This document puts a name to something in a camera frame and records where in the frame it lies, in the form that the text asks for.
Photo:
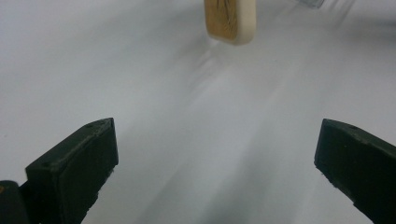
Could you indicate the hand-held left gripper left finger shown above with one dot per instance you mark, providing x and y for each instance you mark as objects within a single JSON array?
[{"x": 74, "y": 161}]

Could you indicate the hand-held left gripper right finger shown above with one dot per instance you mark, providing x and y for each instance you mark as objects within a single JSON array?
[{"x": 361, "y": 161}]

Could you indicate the clear plastic packaging box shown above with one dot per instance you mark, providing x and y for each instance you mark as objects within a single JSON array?
[{"x": 309, "y": 3}]

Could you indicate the cream painted phone case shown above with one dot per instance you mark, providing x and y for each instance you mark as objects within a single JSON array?
[{"x": 230, "y": 18}]

